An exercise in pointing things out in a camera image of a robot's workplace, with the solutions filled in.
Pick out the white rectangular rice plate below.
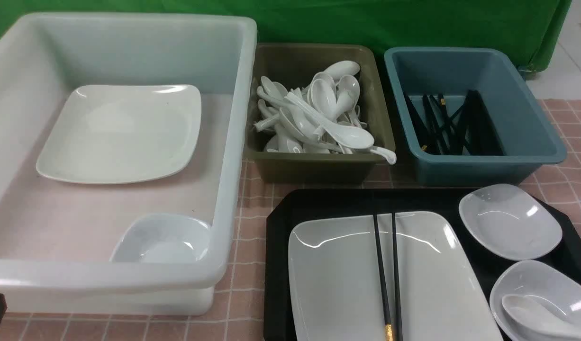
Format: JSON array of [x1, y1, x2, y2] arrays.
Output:
[[288, 211, 502, 341]]

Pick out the black chopstick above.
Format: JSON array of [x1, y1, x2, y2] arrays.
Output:
[[391, 212, 403, 341], [372, 212, 394, 341]]

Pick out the small white bowl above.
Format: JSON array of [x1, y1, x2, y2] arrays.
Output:
[[110, 213, 212, 264], [489, 260, 581, 341], [459, 183, 563, 261]]

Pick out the white square plate in tub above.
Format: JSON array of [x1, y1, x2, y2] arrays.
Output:
[[36, 84, 202, 184]]

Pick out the large white plastic tub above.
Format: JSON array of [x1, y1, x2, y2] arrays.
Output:
[[0, 12, 257, 315]]

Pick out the small white bowl in tub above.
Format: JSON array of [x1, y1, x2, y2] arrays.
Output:
[[110, 213, 212, 264]]

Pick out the olive green plastic bin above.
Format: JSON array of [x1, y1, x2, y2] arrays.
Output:
[[245, 43, 396, 184]]

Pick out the top white ceramic spoon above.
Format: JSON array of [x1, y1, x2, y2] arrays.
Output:
[[285, 92, 374, 149]]

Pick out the white spoon overhanging bin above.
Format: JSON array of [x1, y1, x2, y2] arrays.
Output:
[[368, 145, 397, 165]]

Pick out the black chopsticks pile in bin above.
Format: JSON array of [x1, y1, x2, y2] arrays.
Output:
[[403, 90, 505, 157]]

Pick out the blue plastic bin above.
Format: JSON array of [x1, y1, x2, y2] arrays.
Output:
[[384, 47, 567, 187]]

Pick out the black serving tray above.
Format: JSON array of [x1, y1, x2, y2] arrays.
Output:
[[263, 188, 581, 341]]

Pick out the green cloth backdrop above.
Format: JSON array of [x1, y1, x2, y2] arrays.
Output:
[[0, 0, 572, 72]]

